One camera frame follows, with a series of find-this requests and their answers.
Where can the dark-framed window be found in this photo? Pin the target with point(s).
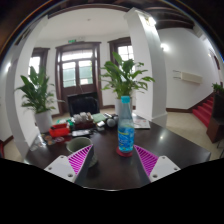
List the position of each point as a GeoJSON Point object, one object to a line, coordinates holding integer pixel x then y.
{"type": "Point", "coordinates": [35, 63]}
{"type": "Point", "coordinates": [125, 51]}

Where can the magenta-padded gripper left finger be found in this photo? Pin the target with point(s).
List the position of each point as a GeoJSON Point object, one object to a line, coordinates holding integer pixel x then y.
{"type": "Point", "coordinates": [62, 166]}

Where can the black office chair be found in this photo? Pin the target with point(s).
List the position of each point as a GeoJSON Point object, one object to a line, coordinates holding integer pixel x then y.
{"type": "Point", "coordinates": [83, 105]}

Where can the red carpeted staircase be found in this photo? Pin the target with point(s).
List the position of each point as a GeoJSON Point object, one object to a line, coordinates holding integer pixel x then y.
{"type": "Point", "coordinates": [203, 111]}

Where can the green exit sign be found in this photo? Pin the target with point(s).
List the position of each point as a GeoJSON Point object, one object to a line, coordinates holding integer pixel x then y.
{"type": "Point", "coordinates": [72, 40]}

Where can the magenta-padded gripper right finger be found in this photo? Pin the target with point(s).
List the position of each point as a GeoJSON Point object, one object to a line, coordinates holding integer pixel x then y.
{"type": "Point", "coordinates": [160, 167]}

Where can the dark wooden cabinet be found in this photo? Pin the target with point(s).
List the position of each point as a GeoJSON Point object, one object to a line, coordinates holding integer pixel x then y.
{"type": "Point", "coordinates": [216, 123]}

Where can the green and white box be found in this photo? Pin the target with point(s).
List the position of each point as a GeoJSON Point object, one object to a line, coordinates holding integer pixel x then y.
{"type": "Point", "coordinates": [61, 121]}

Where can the green notebook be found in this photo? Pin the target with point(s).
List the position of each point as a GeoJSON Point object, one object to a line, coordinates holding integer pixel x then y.
{"type": "Point", "coordinates": [98, 117]}

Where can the flat round red coaster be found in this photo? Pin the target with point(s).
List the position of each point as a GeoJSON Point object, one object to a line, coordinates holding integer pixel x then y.
{"type": "Point", "coordinates": [124, 154]}

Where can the clear bottle with blue cap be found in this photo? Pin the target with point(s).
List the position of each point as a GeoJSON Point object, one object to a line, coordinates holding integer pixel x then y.
{"type": "Point", "coordinates": [126, 133]}

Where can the potted green plant white pot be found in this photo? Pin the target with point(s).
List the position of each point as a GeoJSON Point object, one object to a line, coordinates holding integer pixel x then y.
{"type": "Point", "coordinates": [43, 121]}
{"type": "Point", "coordinates": [123, 80]}

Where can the black phone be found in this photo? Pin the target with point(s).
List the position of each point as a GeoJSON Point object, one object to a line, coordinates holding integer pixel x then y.
{"type": "Point", "coordinates": [81, 133]}

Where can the small green plant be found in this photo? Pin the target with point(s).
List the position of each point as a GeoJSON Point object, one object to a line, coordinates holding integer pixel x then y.
{"type": "Point", "coordinates": [218, 88]}

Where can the printed magazine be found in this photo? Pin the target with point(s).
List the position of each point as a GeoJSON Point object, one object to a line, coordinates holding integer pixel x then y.
{"type": "Point", "coordinates": [141, 122]}

